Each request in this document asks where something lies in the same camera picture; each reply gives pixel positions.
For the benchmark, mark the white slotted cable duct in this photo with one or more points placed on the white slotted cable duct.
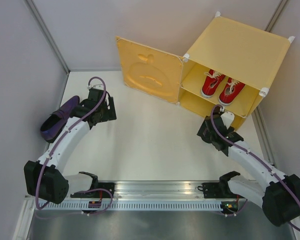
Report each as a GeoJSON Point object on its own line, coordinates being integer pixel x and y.
{"type": "Point", "coordinates": [129, 205]}

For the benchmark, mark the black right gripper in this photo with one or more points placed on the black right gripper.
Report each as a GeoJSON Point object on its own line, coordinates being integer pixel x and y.
{"type": "Point", "coordinates": [202, 130]}

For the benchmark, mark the yellow cabinet door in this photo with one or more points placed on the yellow cabinet door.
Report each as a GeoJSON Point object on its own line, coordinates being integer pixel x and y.
{"type": "Point", "coordinates": [150, 70]}

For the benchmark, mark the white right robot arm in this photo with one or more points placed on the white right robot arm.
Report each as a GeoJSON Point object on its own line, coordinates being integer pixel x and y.
{"type": "Point", "coordinates": [276, 193]}

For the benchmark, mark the aluminium mounting rail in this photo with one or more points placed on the aluminium mounting rail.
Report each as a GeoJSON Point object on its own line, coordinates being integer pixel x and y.
{"type": "Point", "coordinates": [140, 190]}

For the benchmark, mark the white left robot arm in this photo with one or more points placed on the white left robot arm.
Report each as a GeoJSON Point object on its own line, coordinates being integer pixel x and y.
{"type": "Point", "coordinates": [71, 122]}

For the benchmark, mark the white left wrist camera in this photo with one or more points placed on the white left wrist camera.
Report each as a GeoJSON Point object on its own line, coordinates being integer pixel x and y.
{"type": "Point", "coordinates": [99, 86]}

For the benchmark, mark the yellow plastic shoe cabinet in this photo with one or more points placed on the yellow plastic shoe cabinet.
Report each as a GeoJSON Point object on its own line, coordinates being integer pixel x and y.
{"type": "Point", "coordinates": [239, 51]}

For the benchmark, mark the purple loafer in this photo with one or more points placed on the purple loafer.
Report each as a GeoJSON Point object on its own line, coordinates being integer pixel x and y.
{"type": "Point", "coordinates": [54, 124]}

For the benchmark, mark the red sneaker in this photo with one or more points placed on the red sneaker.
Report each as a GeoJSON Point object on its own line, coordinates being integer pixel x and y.
{"type": "Point", "coordinates": [231, 90]}
{"type": "Point", "coordinates": [212, 80]}

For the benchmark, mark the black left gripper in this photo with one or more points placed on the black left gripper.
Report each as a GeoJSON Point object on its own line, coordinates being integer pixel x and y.
{"type": "Point", "coordinates": [110, 115]}

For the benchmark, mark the red sneaker front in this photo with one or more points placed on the red sneaker front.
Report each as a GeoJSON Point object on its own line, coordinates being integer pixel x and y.
{"type": "Point", "coordinates": [212, 80]}

